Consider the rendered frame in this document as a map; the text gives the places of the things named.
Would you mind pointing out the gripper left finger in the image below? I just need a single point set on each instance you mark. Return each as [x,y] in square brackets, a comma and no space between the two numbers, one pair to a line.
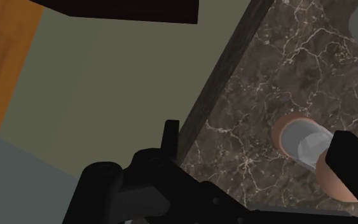
[154,186]

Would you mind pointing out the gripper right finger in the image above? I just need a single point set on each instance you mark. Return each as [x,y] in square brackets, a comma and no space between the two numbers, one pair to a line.
[352,161]

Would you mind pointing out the brown cup with grey inside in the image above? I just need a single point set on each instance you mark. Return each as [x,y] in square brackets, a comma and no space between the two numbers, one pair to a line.
[293,139]

